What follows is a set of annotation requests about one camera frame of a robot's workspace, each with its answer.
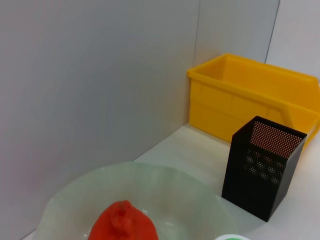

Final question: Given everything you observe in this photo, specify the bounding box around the translucent wavy fruit plate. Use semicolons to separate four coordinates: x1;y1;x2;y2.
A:
33;161;239;240

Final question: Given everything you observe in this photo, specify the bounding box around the clear green-label water bottle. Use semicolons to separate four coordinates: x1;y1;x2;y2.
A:
214;233;249;240

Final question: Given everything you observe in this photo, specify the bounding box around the yellow plastic storage bin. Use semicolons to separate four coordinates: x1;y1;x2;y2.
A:
186;52;320;151

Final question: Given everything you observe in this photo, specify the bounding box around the black mesh pen holder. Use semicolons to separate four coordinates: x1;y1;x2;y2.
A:
221;115;308;223

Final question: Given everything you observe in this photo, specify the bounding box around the red-orange fruit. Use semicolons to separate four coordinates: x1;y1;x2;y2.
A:
88;199;160;240

